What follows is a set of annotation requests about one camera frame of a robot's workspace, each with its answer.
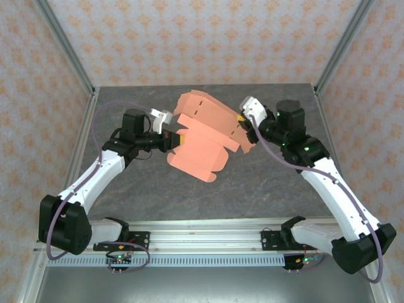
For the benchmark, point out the orange paper box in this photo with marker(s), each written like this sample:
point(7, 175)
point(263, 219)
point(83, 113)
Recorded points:
point(202, 148)

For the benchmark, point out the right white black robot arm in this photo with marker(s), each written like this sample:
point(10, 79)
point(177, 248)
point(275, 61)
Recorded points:
point(334, 189)

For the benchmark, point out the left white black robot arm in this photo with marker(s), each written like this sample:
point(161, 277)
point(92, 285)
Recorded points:
point(94, 176)

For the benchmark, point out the small controller circuit board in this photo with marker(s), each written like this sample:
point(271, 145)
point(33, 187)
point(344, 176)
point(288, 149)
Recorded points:
point(298, 261)
point(120, 259)

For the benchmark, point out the grey metal sheet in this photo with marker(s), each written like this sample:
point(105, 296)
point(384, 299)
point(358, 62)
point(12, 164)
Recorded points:
point(205, 287)

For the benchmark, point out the aluminium frame side rail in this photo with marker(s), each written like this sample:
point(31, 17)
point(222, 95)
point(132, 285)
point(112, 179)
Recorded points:
point(326, 126)
point(79, 158)

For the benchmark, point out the aluminium frame corner post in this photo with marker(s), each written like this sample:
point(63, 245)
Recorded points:
point(67, 47)
point(341, 47)

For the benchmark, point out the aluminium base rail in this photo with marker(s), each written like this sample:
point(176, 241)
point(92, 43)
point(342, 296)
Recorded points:
point(205, 240)

